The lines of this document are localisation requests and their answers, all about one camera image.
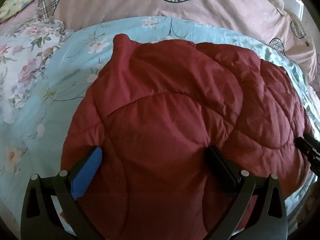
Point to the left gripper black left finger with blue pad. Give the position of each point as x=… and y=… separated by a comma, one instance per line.
x=50, y=210

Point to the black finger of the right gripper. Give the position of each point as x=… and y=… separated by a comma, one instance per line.
x=309, y=146

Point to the light blue floral bedsheet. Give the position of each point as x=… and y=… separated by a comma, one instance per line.
x=33, y=143

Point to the pink duvet with plaid hearts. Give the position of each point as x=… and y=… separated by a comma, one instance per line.
x=258, y=19

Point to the red quilted puffer coat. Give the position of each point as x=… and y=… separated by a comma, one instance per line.
x=153, y=110

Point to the white floral ruffled quilt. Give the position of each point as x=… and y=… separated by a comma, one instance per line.
x=25, y=49

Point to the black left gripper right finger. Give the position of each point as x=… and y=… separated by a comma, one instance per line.
x=257, y=209

